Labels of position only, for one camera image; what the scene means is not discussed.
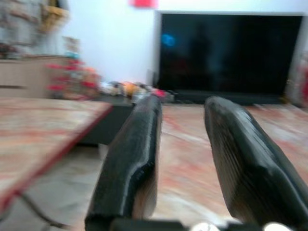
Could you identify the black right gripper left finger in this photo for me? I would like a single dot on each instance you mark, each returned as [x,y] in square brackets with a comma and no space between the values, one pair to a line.
[130,156]

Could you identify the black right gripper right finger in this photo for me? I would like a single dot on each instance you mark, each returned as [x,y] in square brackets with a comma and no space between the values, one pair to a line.
[247,156]

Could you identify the black low tv cabinet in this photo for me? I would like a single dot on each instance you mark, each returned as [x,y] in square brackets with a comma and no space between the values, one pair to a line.
[125,120]

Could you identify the row of small figurines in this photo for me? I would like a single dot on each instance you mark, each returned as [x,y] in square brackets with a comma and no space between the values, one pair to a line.
[134,89]

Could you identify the red patterned table cloth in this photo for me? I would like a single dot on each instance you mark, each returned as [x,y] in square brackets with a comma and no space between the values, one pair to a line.
[41,139]

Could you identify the red flower arrangement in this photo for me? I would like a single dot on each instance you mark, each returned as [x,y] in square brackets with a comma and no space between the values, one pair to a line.
[72,77]

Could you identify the large black television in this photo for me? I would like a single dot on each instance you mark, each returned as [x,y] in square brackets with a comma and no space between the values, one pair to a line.
[228,55]

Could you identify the beige wooden sideboard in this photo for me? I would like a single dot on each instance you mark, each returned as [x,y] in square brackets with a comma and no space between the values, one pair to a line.
[24,77]

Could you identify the red wall paper decoration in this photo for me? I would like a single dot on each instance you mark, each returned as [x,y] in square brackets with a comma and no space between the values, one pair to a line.
[143,3]

